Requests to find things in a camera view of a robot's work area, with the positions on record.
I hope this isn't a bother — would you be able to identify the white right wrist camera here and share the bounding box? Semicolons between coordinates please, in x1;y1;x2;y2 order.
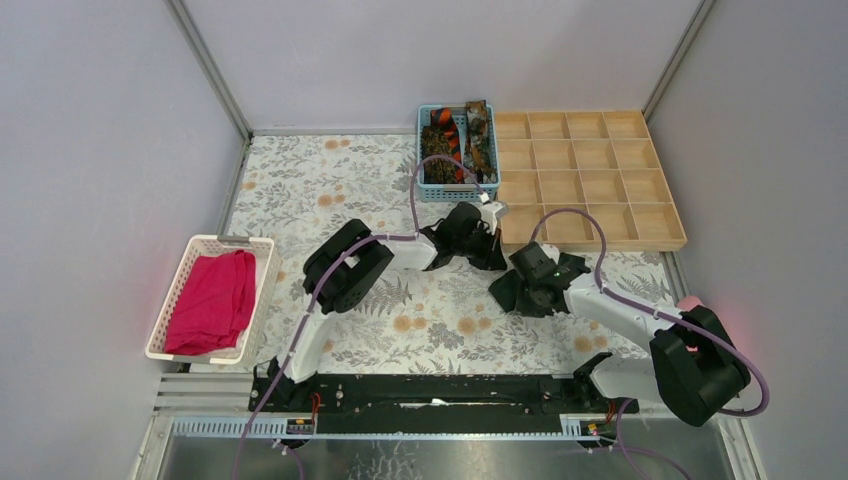
540;243;560;262

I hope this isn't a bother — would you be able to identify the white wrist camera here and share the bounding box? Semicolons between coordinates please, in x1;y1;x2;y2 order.
478;192;509;235
540;243;560;262

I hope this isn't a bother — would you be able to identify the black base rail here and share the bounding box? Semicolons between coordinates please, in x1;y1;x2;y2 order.
248;373;639;436

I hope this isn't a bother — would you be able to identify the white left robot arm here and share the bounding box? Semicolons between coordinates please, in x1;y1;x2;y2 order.
271;200;508;411

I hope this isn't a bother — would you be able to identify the white plastic basket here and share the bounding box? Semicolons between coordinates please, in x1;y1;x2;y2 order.
145;235;281;367

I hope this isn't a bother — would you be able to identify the pink cloth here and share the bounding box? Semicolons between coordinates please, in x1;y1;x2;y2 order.
676;295;703;312

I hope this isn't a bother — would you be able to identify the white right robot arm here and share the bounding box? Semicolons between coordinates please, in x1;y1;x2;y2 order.
489;242;753;426

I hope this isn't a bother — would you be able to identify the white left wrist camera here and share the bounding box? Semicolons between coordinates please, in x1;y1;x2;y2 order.
478;192;509;235

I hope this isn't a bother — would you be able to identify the light blue plastic basket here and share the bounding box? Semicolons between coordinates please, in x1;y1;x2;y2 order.
416;100;501;201

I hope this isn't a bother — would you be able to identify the black gold patterned tie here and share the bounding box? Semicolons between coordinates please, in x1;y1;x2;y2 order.
421;126;462;185

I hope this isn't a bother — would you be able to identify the red cloth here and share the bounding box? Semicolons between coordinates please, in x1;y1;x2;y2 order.
164;250;256;356

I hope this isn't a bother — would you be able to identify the wooden compartment tray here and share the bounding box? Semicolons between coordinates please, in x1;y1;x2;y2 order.
494;111;688;252

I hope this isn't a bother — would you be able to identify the dark green leaf tie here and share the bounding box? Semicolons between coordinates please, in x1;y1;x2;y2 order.
488;250;584;318

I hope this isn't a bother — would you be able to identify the orange black striped tie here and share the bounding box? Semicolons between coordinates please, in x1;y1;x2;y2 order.
422;108;464;184

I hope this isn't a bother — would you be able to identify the orange grey floral tie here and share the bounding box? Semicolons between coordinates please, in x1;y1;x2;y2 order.
463;100;498;184

